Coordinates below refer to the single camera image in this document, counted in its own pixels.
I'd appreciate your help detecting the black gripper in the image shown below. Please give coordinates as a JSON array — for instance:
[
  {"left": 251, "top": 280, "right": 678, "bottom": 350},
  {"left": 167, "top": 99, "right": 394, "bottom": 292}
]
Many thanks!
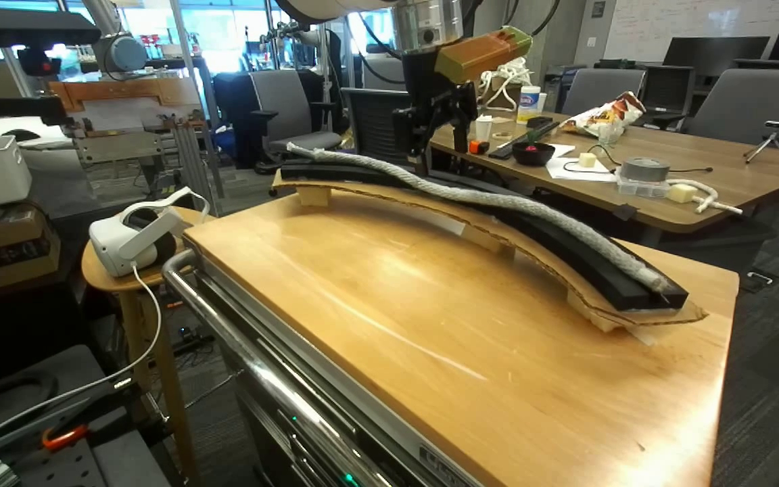
[{"left": 392, "top": 49, "right": 477, "bottom": 173}]

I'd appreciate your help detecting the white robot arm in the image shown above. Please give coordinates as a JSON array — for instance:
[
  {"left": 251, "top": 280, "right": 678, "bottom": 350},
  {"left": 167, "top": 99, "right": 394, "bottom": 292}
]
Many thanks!
[{"left": 277, "top": 0, "right": 477, "bottom": 173}]

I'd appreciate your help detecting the curved black board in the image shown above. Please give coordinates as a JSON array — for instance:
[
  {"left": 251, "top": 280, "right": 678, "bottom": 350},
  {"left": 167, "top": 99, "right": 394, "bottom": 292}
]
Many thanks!
[{"left": 282, "top": 160, "right": 689, "bottom": 311}]

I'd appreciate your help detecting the black bowl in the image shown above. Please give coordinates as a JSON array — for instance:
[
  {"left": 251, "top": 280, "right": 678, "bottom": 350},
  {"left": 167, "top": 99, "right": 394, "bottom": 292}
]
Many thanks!
[{"left": 512, "top": 143, "right": 554, "bottom": 168}]

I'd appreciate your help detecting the chips snack bag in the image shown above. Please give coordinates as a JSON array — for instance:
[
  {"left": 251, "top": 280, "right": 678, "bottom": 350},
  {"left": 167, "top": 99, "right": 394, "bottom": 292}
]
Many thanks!
[{"left": 566, "top": 92, "right": 646, "bottom": 138}]

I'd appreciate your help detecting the long wooden office table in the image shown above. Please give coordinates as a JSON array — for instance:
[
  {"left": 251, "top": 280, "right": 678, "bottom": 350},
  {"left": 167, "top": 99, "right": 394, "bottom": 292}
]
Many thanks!
[{"left": 431, "top": 124, "right": 779, "bottom": 234}]

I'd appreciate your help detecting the brown cardboard sheet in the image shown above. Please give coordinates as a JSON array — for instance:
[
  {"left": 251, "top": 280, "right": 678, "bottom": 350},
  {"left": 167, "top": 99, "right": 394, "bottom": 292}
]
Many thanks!
[{"left": 271, "top": 170, "right": 707, "bottom": 331}]

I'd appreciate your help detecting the white VR headset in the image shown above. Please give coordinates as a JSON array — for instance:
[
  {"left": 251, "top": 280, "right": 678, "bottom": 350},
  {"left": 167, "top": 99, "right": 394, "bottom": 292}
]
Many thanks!
[{"left": 89, "top": 187, "right": 210, "bottom": 279}]

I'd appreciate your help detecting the grey office chair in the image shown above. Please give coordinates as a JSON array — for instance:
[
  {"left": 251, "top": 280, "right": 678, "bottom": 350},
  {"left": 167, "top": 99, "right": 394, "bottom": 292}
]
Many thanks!
[{"left": 686, "top": 68, "right": 779, "bottom": 143}]

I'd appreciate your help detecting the metal cart body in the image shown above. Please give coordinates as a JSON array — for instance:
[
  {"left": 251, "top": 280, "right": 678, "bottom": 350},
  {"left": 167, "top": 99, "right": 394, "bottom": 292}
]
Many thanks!
[{"left": 166, "top": 260, "right": 481, "bottom": 487}]

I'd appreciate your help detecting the round wooden stool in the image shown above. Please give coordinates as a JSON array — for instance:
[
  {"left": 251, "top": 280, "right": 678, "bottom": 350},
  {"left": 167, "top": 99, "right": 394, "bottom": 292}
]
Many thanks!
[{"left": 82, "top": 206, "right": 200, "bottom": 484}]

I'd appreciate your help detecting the orange green wrist camera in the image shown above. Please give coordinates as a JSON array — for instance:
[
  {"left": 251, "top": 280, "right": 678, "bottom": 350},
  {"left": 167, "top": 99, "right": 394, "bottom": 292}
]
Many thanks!
[{"left": 435, "top": 23, "right": 532, "bottom": 83}]

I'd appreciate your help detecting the grey duct tape roll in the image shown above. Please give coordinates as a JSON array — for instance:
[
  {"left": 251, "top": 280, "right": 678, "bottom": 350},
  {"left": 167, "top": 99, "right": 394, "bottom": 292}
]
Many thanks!
[{"left": 620, "top": 157, "right": 669, "bottom": 184}]

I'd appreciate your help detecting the chrome cart handle bar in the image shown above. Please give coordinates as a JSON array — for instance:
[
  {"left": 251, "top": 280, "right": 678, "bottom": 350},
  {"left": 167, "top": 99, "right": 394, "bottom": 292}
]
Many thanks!
[{"left": 163, "top": 250, "right": 392, "bottom": 487}]

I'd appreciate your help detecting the orange clamp handle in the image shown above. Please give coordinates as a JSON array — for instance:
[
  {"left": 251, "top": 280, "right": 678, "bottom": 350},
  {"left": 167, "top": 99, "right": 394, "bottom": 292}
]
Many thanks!
[{"left": 41, "top": 425, "right": 89, "bottom": 452}]

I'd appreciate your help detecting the white cable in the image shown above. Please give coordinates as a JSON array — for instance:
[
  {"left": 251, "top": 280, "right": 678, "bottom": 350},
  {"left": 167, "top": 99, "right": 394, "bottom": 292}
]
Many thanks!
[{"left": 0, "top": 264, "right": 167, "bottom": 457}]

